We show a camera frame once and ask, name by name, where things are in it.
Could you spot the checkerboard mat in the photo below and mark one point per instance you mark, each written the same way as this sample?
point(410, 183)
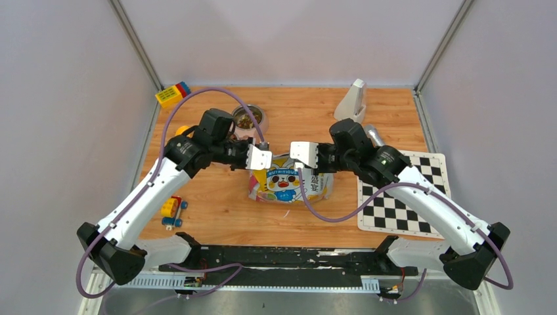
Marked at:
point(386, 214)

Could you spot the silver microphone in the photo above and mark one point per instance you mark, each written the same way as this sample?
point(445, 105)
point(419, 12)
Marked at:
point(374, 135)

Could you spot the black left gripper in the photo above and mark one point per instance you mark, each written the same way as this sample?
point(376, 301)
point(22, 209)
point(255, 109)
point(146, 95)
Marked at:
point(245, 143)

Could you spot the white metronome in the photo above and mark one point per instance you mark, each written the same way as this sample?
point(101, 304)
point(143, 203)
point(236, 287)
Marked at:
point(354, 103)

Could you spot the yellow red toy block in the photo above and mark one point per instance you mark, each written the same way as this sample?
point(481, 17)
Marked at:
point(171, 211)

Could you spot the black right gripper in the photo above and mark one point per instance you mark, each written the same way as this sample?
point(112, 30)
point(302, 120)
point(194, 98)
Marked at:
point(320, 147)

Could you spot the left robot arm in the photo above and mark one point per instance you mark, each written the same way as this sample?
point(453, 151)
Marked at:
point(113, 243)

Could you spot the steel bowl far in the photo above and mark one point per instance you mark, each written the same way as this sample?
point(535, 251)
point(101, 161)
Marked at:
point(243, 120)

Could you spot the yellow food scoop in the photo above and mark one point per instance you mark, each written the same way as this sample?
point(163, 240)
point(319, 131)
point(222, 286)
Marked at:
point(184, 130)

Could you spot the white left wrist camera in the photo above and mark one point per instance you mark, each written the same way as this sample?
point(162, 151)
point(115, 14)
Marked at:
point(259, 157)

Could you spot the yellow red blue block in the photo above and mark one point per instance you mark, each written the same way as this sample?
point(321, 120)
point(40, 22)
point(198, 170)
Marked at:
point(171, 95)

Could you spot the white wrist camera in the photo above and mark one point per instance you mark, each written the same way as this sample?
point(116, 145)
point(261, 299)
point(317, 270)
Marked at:
point(304, 154)
point(259, 157)

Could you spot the pet food bag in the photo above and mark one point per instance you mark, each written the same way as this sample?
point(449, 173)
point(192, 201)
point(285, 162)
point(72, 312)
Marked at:
point(281, 183)

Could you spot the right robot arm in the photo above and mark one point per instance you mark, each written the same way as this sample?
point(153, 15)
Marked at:
point(471, 250)

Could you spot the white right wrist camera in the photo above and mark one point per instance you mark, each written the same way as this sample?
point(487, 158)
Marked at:
point(304, 154)

